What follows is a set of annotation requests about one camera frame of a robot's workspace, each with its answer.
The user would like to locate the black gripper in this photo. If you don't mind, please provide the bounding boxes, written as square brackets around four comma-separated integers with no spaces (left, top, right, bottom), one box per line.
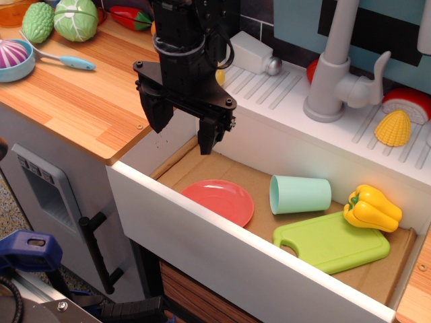
[133,34,236,155]

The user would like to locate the yellow toy potato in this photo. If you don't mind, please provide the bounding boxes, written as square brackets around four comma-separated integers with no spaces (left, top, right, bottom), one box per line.
[215,62,226,86]

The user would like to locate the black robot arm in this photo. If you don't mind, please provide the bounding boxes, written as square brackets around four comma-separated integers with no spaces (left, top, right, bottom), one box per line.
[133,1,240,155]

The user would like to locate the red plastic plate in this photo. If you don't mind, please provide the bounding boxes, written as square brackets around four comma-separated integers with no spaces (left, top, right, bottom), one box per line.
[181,180,255,227]

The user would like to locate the white toy salt shaker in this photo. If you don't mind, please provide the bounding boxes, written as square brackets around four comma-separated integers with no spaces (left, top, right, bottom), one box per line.
[230,31,282,76]

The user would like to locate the red toy chili pepper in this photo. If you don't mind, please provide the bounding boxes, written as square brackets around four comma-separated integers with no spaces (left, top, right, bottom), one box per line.
[110,5,153,31]

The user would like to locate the mint green plastic cup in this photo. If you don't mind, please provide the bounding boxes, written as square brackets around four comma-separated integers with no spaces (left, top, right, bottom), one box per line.
[269,175,332,215]

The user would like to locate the red toy tomato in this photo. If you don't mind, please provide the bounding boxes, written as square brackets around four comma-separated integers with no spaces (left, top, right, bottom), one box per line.
[306,59,319,84]

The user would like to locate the green toy cabbage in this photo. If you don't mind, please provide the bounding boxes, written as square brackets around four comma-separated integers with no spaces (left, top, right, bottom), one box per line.
[54,0,98,42]

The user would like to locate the grey toy oven panel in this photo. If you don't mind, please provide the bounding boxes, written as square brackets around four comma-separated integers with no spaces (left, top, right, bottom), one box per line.
[12,143,84,243]

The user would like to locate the grey toy faucet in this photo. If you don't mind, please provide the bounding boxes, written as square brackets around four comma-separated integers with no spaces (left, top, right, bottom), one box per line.
[303,1,391,122]

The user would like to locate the green toy bitter melon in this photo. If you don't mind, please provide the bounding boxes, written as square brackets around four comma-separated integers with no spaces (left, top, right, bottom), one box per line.
[22,2,54,44]

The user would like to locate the light blue bowl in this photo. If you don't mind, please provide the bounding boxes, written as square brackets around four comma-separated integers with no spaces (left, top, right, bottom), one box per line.
[1,39,36,83]

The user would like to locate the purple toy onion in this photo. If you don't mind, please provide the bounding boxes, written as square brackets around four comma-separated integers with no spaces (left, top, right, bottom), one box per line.
[1,40,28,69]

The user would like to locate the green plastic cutting board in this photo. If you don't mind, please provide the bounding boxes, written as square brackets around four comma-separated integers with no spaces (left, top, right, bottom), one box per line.
[272,211,391,275]

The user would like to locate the yellow toy bell pepper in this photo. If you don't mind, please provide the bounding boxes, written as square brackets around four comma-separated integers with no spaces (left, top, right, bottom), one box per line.
[343,184,403,233]

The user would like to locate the orange plastic container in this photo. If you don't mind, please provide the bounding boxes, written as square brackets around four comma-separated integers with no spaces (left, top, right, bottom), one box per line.
[0,0,37,28]

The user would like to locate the blue clamp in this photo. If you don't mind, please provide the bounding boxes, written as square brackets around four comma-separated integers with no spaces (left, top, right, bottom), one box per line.
[1,229,63,273]

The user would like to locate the yellow toy corn piece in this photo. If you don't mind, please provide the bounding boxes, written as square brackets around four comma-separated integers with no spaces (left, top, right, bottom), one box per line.
[374,110,411,147]

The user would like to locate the red white toy sushi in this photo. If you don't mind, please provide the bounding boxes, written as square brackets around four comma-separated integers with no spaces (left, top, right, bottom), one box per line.
[382,87,430,125]

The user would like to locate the blue handled spoon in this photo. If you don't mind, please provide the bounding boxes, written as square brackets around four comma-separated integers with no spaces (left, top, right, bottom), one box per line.
[19,30,96,71]

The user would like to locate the black cabinet door handle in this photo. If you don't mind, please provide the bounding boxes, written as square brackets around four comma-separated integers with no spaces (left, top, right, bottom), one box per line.
[78,212,124,295]

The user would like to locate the black cable chain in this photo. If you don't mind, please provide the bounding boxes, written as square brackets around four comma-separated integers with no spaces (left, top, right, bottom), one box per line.
[99,295,166,320]

